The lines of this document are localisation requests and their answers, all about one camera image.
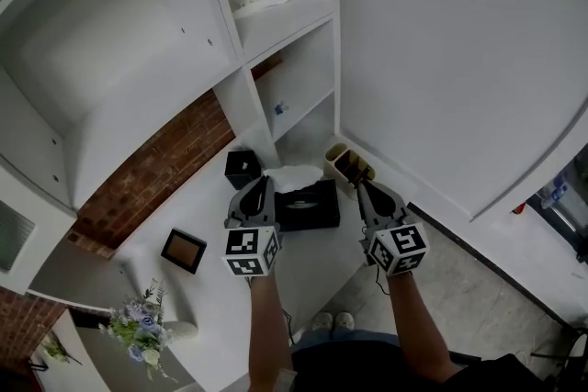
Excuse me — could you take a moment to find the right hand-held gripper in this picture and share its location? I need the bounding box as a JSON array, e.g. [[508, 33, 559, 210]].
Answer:
[[356, 181, 429, 278]]

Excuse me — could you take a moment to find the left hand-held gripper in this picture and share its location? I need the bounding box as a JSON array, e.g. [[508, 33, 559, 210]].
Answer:
[[221, 175, 282, 279]]

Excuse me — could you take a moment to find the white paper sheet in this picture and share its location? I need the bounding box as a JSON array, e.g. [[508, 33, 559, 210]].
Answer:
[[261, 164, 324, 196]]

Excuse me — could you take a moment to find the person's right forearm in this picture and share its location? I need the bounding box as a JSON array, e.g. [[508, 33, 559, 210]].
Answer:
[[387, 272, 461, 386]]

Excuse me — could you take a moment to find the person's left forearm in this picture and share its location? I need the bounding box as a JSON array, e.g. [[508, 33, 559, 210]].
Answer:
[[247, 274, 296, 392]]

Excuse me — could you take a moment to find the black leather tissue box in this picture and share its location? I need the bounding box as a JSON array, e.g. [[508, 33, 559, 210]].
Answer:
[[274, 177, 342, 232]]

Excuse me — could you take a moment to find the black square pen holder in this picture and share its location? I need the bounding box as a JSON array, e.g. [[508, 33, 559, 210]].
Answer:
[[224, 148, 264, 192]]

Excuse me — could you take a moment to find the cream desk organizer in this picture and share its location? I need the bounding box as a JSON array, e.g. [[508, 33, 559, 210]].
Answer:
[[323, 142, 376, 190]]

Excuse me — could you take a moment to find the white desk with drawers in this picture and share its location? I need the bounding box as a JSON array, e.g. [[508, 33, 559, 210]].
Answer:
[[27, 135, 417, 392]]

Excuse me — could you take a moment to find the person's right white shoe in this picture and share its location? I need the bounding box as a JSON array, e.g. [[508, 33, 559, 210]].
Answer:
[[334, 311, 356, 332]]

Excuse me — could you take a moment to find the person's white shoe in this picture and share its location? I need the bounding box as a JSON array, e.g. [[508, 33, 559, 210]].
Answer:
[[311, 311, 334, 332], [334, 311, 356, 332]]

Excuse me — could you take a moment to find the person's left white shoe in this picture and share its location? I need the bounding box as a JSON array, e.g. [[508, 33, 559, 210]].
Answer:
[[311, 311, 334, 332]]

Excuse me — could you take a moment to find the person's dark clothing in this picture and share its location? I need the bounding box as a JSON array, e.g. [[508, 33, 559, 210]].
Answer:
[[289, 331, 557, 392]]

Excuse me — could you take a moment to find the blue white flower bouquet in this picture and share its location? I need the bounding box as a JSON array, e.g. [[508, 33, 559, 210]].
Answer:
[[98, 278, 199, 382]]

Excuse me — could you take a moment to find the clear water bottle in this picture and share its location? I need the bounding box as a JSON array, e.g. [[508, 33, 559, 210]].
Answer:
[[541, 174, 569, 210]]

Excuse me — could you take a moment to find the black framed window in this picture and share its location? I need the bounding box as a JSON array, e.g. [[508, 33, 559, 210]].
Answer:
[[523, 146, 588, 266]]

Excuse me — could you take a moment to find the white shelf cabinet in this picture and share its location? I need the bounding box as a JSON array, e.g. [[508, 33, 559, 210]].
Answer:
[[0, 0, 342, 221]]

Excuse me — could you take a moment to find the ribbed glass cabinet door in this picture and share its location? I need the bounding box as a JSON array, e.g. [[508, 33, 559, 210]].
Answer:
[[0, 198, 37, 273]]

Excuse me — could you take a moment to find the small white flower sprig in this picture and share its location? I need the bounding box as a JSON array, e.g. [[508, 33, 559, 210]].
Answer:
[[43, 332, 85, 366]]

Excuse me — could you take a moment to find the black folding stand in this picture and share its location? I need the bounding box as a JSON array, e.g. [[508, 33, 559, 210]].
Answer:
[[530, 331, 588, 382]]

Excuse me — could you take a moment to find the white low cabinet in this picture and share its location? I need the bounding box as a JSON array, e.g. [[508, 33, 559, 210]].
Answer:
[[27, 307, 194, 392]]

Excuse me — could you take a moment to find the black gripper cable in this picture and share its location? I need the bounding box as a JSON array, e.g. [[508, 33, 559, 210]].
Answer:
[[373, 263, 392, 296]]

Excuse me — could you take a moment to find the black picture frame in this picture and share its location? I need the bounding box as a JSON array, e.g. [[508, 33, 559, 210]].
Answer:
[[160, 228, 208, 275]]

